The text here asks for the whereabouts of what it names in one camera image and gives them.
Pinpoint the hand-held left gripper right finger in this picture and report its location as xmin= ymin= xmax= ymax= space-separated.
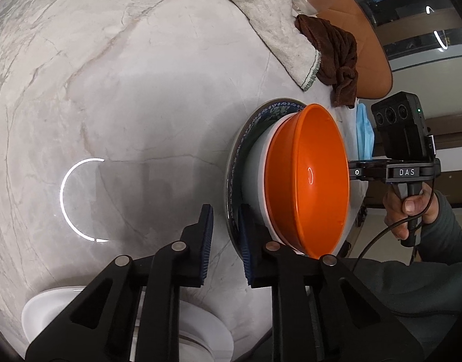
xmin=236 ymin=203 xmax=425 ymax=362

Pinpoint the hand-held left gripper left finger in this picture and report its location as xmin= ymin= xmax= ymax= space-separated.
xmin=25 ymin=204 xmax=214 ymax=362

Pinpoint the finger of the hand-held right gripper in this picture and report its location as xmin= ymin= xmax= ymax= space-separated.
xmin=347 ymin=159 xmax=387 ymax=182

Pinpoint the orange bowl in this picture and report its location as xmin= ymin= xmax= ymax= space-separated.
xmin=263 ymin=103 xmax=350 ymax=259

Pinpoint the white deep bowl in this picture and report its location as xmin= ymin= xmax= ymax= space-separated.
xmin=241 ymin=115 xmax=310 ymax=255

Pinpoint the green plate with blue pattern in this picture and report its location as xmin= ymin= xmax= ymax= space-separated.
xmin=225 ymin=99 xmax=309 ymax=268

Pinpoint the large white plate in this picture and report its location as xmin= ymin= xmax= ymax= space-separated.
xmin=176 ymin=302 xmax=235 ymax=362

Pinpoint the white shallow bowl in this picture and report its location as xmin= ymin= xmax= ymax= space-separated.
xmin=22 ymin=286 xmax=216 ymax=362

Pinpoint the person's right forearm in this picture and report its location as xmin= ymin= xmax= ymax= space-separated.
xmin=415 ymin=192 xmax=462 ymax=268

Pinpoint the person's right hand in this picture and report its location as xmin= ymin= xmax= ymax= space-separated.
xmin=382 ymin=188 xmax=440 ymax=241

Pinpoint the blue face mask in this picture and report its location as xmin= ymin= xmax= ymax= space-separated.
xmin=356 ymin=103 xmax=375 ymax=161

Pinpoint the brown cloth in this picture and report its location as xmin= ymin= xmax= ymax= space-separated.
xmin=294 ymin=14 xmax=358 ymax=108

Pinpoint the person's grey clothed torso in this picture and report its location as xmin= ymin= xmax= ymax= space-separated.
xmin=246 ymin=256 xmax=462 ymax=362

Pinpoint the white towel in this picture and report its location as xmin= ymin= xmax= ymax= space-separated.
xmin=195 ymin=0 xmax=322 ymax=92

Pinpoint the black cable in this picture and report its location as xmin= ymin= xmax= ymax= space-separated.
xmin=351 ymin=181 xmax=437 ymax=272

